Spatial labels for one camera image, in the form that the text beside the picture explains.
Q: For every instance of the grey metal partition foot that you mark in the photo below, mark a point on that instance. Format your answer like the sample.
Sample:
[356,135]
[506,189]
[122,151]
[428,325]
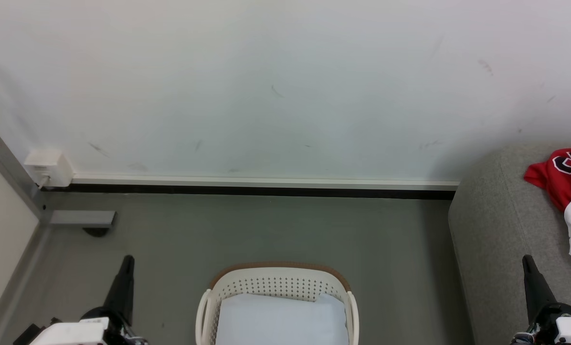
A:
[82,219]

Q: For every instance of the grey fabric sofa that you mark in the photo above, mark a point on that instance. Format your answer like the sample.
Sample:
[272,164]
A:
[506,249]

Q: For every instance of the beige partition panel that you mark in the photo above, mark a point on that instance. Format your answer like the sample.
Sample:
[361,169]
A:
[3,239]

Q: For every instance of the red and white jersey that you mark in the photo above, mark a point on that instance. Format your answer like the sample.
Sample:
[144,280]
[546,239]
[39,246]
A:
[570,191]

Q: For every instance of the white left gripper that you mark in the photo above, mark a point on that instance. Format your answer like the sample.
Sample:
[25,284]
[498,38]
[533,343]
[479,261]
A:
[74,331]

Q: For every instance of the light blue cloth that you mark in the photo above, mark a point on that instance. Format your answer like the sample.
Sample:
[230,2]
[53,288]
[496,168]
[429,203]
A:
[281,320]

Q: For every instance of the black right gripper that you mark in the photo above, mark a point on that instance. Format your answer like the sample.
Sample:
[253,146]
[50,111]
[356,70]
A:
[563,326]

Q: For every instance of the white plastic laundry basket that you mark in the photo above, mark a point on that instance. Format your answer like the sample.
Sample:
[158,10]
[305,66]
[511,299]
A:
[276,282]

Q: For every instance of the white and black baseboard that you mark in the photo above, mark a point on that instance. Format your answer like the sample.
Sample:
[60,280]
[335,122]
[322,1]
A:
[266,186]

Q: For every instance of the white wall socket box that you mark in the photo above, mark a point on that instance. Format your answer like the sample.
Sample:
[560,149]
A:
[50,167]

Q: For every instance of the grey metal partition post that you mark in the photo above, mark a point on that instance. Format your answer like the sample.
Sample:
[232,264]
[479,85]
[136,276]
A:
[7,163]

